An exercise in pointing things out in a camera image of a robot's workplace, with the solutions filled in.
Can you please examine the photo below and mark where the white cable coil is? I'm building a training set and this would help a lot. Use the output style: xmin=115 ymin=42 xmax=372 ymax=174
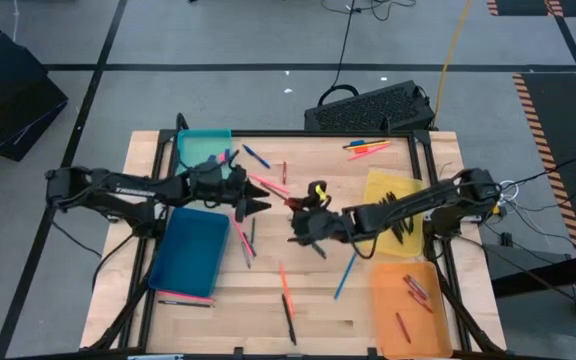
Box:
xmin=498 ymin=179 xmax=519 ymax=202

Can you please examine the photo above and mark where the orange plastic bin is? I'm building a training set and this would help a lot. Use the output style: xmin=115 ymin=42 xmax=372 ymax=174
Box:
xmin=371 ymin=260 xmax=454 ymax=360

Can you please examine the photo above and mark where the black beam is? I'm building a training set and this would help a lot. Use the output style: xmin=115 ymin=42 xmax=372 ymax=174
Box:
xmin=489 ymin=248 xmax=576 ymax=300

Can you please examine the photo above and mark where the yellow plastic bin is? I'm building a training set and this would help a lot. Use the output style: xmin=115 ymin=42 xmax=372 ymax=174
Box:
xmin=357 ymin=169 xmax=427 ymax=259

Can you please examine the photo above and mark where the large black box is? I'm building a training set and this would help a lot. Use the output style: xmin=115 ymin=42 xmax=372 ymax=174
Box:
xmin=0 ymin=10 xmax=69 ymax=163

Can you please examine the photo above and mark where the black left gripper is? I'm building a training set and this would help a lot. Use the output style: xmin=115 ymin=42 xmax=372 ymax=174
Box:
xmin=186 ymin=160 xmax=273 ymax=224

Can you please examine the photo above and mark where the yellow pencil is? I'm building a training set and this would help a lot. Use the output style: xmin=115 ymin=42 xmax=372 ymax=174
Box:
xmin=345 ymin=141 xmax=392 ymax=151

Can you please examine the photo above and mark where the teal plastic bin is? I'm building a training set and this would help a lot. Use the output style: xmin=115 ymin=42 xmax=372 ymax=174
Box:
xmin=176 ymin=128 xmax=234 ymax=202

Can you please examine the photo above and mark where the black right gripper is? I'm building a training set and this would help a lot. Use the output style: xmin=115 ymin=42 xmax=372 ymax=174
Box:
xmin=287 ymin=179 xmax=357 ymax=247

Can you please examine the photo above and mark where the brown pencil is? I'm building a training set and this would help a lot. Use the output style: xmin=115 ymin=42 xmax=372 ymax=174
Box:
xmin=259 ymin=181 xmax=303 ymax=212

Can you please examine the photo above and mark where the blue ballpoint pen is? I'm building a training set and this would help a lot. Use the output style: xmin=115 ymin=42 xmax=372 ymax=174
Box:
xmin=241 ymin=143 xmax=272 ymax=170

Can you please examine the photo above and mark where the blue plastic bin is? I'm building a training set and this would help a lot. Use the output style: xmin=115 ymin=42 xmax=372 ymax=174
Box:
xmin=147 ymin=206 xmax=232 ymax=299

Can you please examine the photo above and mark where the black computer case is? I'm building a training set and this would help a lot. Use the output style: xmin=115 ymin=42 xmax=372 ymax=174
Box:
xmin=303 ymin=79 xmax=437 ymax=133

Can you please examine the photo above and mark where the yellow hanging cable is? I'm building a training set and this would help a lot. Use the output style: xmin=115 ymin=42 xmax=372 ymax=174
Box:
xmin=431 ymin=0 xmax=474 ymax=127

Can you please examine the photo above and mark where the black mat orange striped edge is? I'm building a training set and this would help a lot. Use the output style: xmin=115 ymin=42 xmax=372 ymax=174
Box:
xmin=485 ymin=0 xmax=576 ymax=18
xmin=511 ymin=71 xmax=576 ymax=257

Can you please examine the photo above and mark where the black hanging cable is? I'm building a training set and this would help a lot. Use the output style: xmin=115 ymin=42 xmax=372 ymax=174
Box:
xmin=316 ymin=0 xmax=418 ymax=107

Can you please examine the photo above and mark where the pink pencil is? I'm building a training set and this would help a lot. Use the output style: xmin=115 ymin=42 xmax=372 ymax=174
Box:
xmin=248 ymin=172 xmax=291 ymax=196
xmin=157 ymin=290 xmax=216 ymax=303
xmin=229 ymin=213 xmax=257 ymax=258
xmin=348 ymin=144 xmax=392 ymax=162

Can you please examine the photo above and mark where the blue pencil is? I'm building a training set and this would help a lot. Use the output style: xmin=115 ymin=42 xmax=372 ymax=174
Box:
xmin=333 ymin=251 xmax=359 ymax=301

